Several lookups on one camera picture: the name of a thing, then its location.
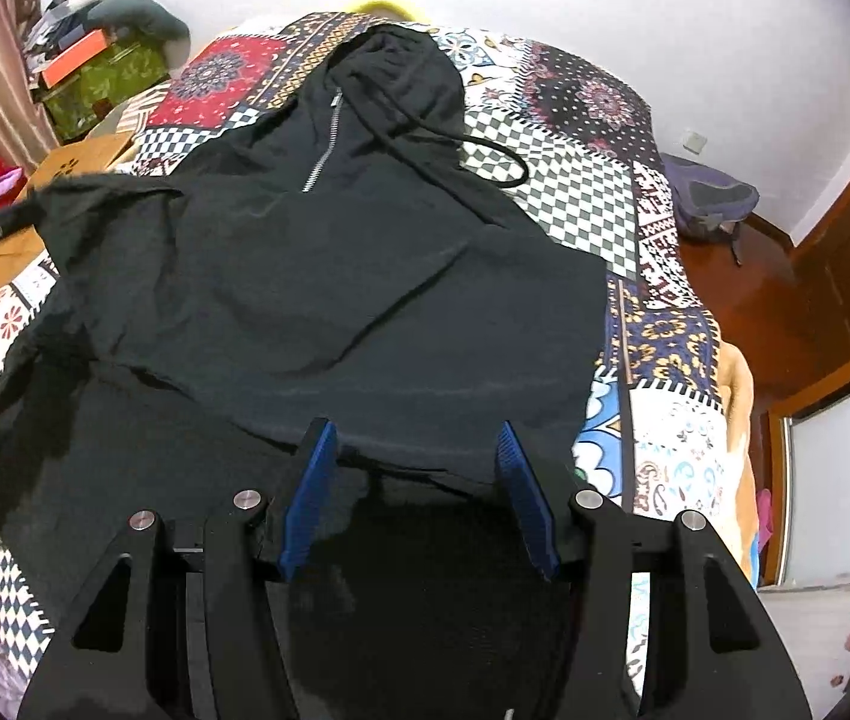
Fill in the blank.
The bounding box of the black hooded sweatshirt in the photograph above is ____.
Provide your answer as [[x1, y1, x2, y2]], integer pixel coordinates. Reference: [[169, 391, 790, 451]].
[[0, 26, 607, 718]]

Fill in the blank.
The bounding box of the bamboo folding lap table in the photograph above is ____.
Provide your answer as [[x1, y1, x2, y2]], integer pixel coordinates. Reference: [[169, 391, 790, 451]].
[[0, 132, 134, 288]]

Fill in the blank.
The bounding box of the green patterned storage box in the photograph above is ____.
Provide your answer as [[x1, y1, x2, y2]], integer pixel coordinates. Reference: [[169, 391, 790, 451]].
[[38, 31, 168, 143]]

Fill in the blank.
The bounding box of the orange box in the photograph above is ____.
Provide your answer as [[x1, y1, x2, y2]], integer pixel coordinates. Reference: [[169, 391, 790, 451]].
[[39, 29, 109, 88]]

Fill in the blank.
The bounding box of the dark green long pillow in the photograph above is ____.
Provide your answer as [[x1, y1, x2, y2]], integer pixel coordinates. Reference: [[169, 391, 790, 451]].
[[88, 0, 190, 68]]

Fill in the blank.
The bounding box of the white sliding wardrobe door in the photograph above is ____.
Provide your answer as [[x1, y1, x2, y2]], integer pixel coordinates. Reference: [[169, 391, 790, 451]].
[[762, 364, 850, 587]]

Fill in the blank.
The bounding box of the grey backpack on floor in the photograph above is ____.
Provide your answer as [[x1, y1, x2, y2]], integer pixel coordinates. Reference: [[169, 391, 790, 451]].
[[661, 154, 761, 266]]

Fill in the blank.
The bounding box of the colourful patchwork bedspread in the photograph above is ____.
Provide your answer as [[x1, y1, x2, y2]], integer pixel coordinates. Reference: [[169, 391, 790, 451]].
[[0, 10, 761, 691]]

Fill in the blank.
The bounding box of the white wall socket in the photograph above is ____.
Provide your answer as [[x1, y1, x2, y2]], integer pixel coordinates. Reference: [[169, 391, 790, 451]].
[[682, 130, 708, 154]]

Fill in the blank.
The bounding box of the yellow foam bed rail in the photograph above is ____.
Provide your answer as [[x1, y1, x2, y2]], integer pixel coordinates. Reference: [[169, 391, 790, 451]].
[[349, 0, 417, 21]]

